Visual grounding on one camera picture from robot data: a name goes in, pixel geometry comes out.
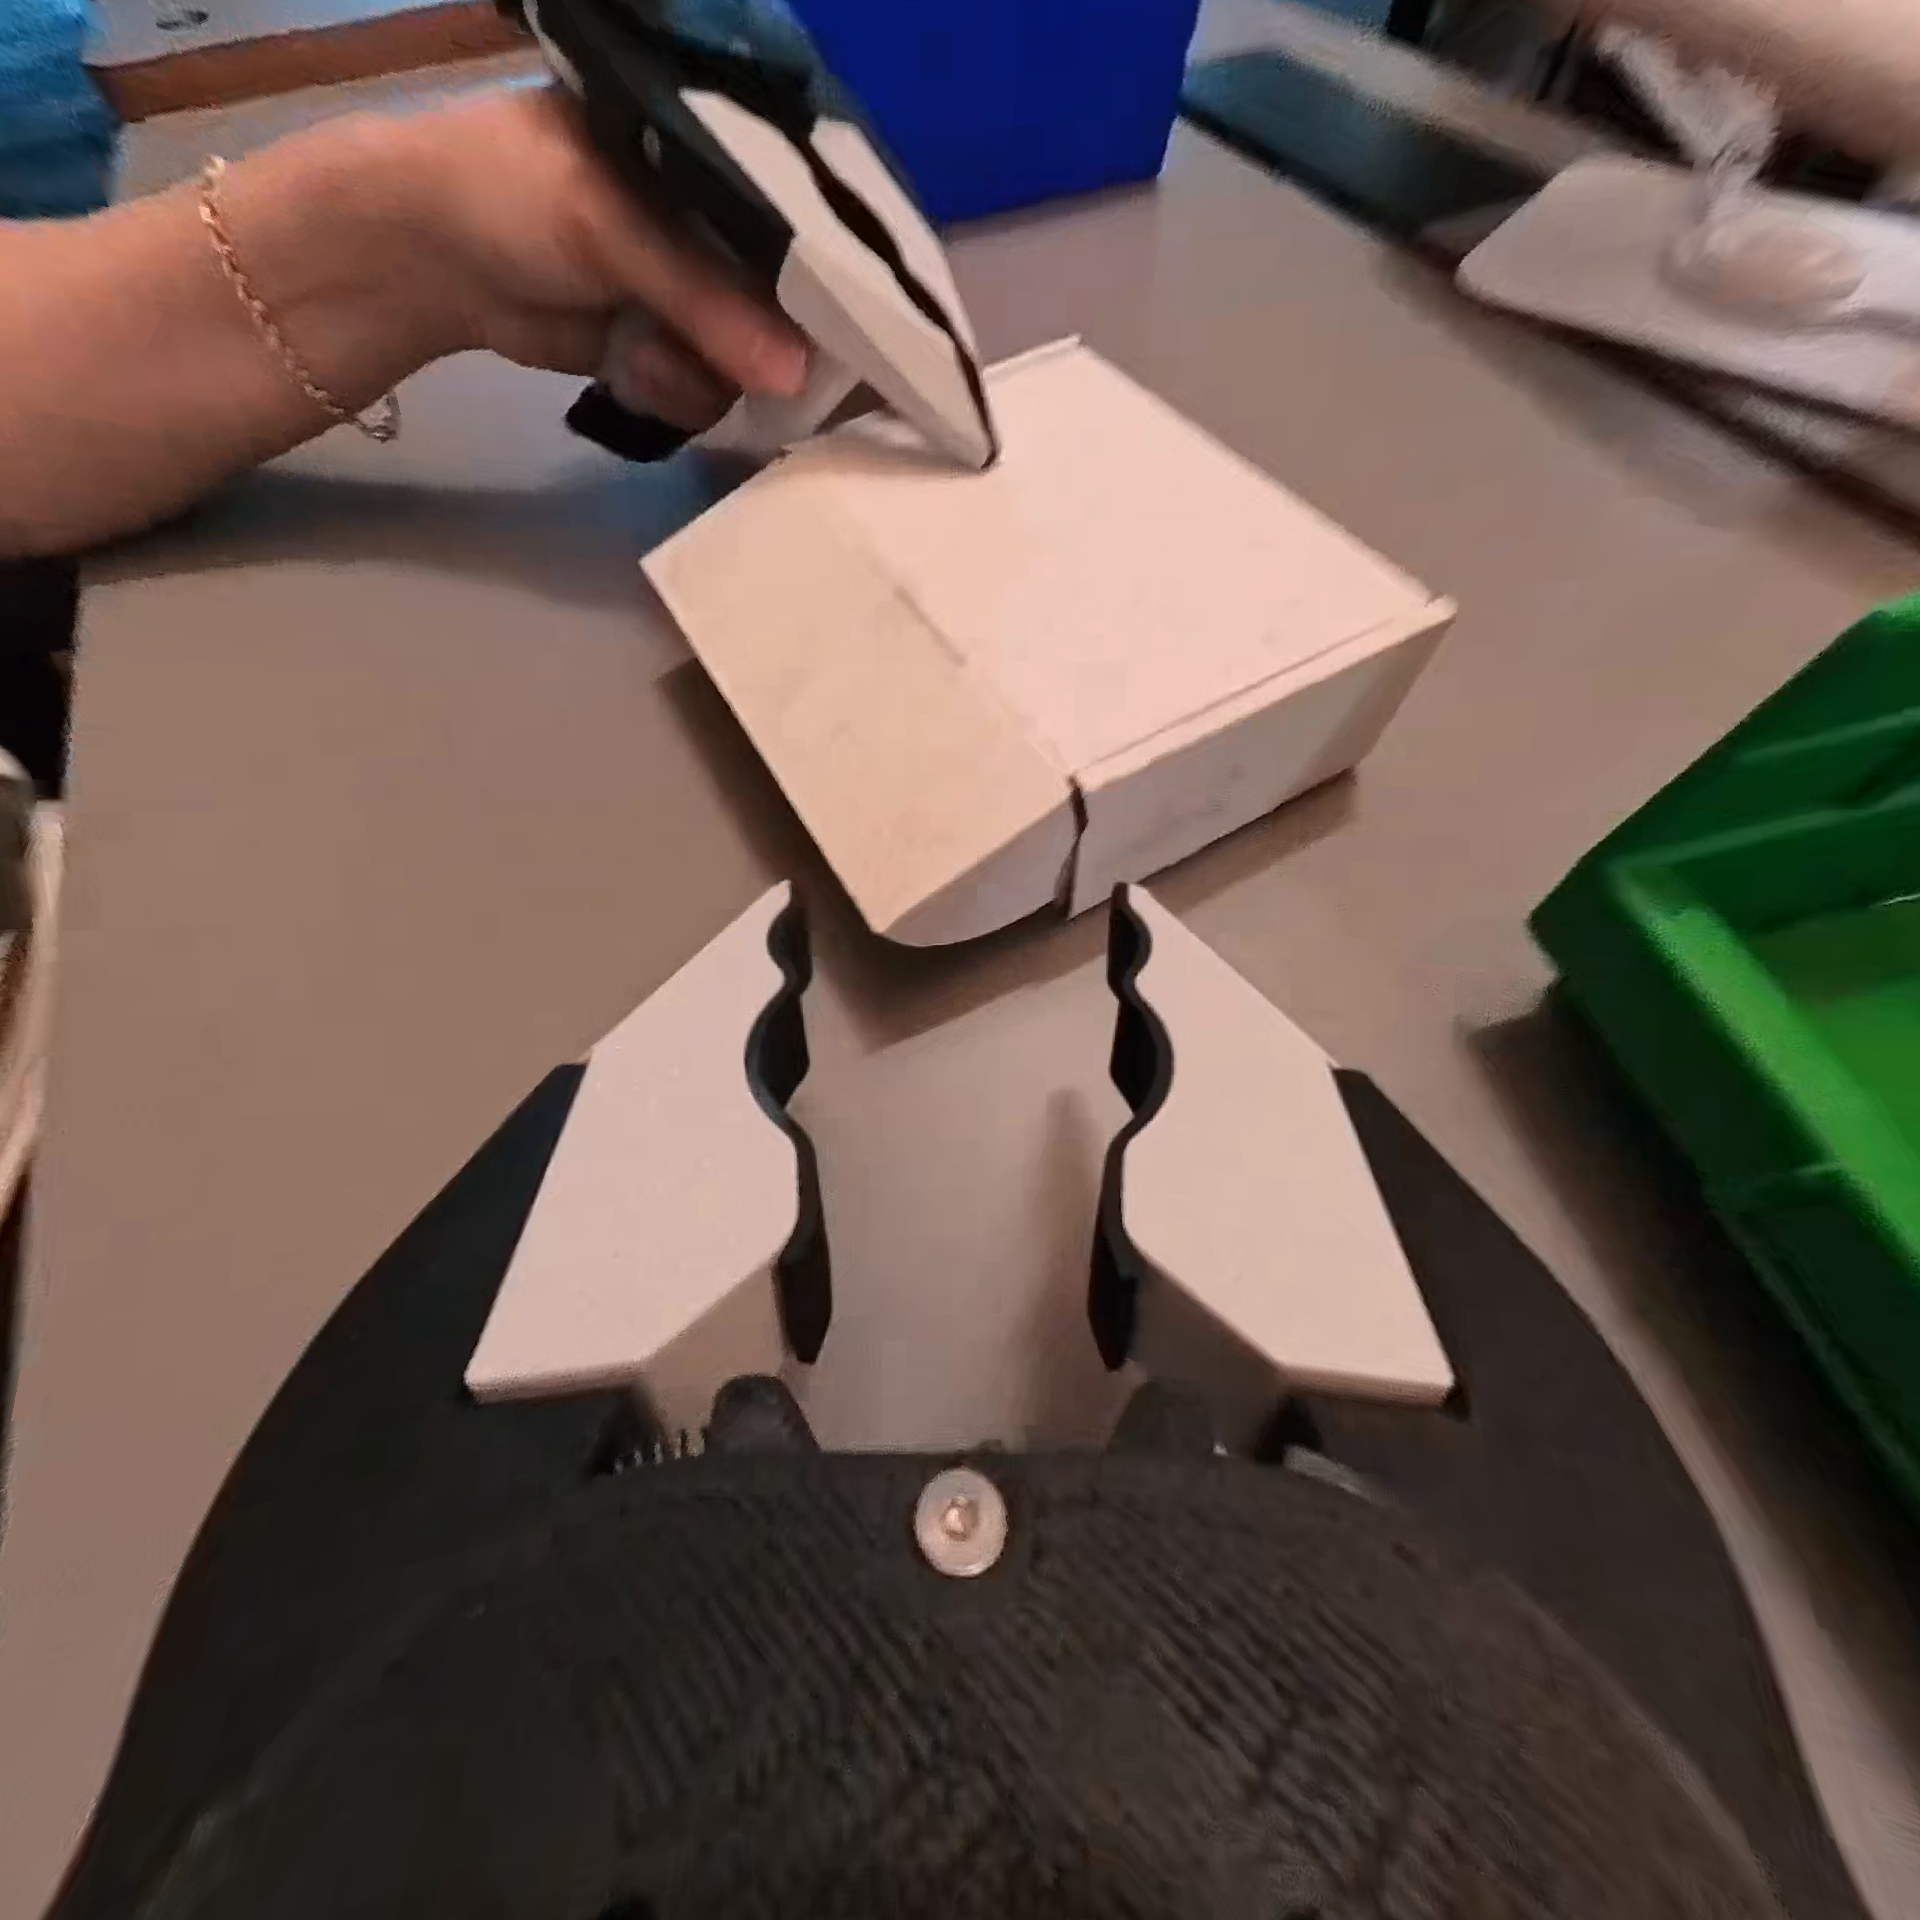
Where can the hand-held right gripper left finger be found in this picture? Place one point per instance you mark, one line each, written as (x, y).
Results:
(646, 1200)

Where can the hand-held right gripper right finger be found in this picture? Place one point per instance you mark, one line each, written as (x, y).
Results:
(1277, 1200)

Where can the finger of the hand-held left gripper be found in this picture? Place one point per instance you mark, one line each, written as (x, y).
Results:
(902, 224)
(840, 285)

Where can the blue plastic bin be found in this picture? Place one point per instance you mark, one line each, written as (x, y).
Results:
(1021, 105)

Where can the white cardboard mailer box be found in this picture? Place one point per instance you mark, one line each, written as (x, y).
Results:
(1079, 600)

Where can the green plastic bin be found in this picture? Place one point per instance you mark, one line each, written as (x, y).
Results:
(1695, 961)

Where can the person's left forearm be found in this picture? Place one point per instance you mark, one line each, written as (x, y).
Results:
(119, 376)

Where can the person's left hand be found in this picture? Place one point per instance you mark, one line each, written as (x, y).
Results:
(494, 254)

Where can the blue textured fabric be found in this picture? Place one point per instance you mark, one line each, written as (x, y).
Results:
(44, 105)

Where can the person's white striped top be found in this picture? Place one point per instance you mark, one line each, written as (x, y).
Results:
(24, 932)

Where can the white document stand base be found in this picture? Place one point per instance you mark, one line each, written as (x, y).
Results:
(1590, 254)

